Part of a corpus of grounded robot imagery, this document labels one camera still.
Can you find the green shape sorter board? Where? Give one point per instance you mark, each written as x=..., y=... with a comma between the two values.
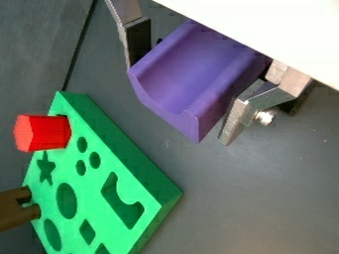
x=104, y=196

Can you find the purple arch channel block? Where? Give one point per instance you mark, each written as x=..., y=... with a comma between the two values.
x=190, y=75

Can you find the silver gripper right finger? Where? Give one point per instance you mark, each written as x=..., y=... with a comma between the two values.
x=284, y=84

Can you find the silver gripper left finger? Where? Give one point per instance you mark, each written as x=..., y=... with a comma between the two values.
x=133, y=29

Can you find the brown double-leg block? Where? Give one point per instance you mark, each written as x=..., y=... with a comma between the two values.
x=13, y=213

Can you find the red hexagonal prism block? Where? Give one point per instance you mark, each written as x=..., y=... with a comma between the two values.
x=40, y=132

